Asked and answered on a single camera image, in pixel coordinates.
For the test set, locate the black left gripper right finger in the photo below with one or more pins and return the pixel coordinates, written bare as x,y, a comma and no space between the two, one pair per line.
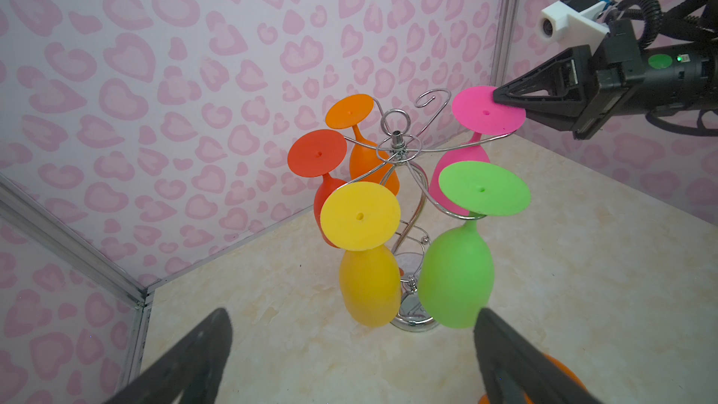
514,371

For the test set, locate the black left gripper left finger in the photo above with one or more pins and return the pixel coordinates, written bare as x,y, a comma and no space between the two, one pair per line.
191,371

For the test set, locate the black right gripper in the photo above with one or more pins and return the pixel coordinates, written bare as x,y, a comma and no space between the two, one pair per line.
578,90

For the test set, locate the pink wine glass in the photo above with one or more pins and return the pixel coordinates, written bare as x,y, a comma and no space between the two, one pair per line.
476,110

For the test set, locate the green wine glass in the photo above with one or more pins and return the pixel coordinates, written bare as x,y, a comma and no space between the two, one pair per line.
458,273

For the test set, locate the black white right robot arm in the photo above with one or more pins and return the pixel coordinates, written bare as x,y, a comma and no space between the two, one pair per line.
678,78

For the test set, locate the orange wine glass back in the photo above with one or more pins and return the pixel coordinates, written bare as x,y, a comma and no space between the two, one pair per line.
348,113

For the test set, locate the yellow wine glass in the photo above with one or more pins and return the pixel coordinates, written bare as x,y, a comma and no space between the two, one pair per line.
360,218

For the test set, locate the red wine glass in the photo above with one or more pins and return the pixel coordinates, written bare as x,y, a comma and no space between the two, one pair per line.
315,155

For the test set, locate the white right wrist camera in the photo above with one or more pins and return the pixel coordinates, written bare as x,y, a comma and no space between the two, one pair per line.
574,23

